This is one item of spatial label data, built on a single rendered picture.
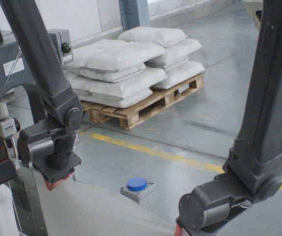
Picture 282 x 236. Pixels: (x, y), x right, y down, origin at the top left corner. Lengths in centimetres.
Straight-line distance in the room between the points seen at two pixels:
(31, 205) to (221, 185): 142
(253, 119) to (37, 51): 44
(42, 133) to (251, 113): 50
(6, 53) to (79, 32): 546
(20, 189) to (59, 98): 116
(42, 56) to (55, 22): 544
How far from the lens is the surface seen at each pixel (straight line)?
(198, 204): 71
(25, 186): 202
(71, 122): 97
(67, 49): 125
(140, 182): 140
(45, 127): 100
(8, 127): 112
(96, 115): 419
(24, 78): 119
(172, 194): 296
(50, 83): 93
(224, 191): 72
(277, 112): 60
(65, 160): 106
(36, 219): 209
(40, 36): 88
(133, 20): 714
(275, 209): 278
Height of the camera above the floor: 154
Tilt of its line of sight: 22 degrees down
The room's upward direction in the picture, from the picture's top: 8 degrees counter-clockwise
